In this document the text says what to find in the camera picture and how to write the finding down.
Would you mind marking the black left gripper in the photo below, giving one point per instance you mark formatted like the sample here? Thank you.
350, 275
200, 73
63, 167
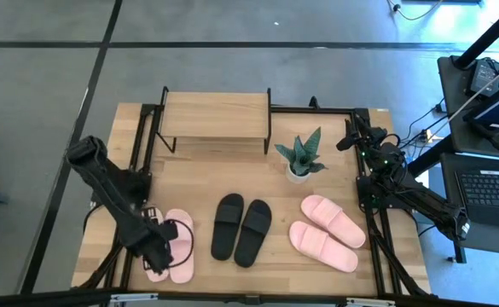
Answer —
168, 232

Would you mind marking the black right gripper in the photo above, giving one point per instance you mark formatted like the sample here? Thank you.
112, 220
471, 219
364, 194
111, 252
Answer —
366, 134

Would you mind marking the small pink slide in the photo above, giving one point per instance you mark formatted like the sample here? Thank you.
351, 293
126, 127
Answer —
181, 256
157, 277

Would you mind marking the black slide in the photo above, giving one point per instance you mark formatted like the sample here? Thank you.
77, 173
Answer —
253, 239
228, 230

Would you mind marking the large pink slide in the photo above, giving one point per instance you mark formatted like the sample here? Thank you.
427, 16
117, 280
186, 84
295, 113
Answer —
334, 221
321, 247

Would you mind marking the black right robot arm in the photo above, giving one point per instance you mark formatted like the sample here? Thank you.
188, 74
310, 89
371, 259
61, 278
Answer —
424, 204

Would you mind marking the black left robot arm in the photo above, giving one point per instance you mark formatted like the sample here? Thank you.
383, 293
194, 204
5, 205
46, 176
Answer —
104, 179

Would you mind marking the snake plant in white pot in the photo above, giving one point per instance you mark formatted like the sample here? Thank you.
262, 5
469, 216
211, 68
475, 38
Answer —
302, 158

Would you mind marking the power strip with plugs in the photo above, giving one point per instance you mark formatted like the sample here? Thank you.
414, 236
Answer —
427, 136

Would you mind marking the slanted black strut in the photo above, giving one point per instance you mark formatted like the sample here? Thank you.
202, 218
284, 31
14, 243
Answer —
428, 158

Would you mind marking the black side desk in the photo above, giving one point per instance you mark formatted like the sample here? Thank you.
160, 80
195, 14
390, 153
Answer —
447, 85

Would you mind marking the black power adapter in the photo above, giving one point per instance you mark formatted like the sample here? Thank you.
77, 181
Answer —
483, 77

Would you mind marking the black laptop keyboard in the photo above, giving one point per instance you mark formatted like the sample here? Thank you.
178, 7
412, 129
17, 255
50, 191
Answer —
488, 192

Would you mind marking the thick black pole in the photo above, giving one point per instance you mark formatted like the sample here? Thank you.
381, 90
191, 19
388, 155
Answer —
488, 36

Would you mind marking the black aluminium table frame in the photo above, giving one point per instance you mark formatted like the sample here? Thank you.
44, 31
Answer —
309, 109

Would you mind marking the wooden shelf with black frame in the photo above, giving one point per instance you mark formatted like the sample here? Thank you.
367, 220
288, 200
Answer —
215, 115

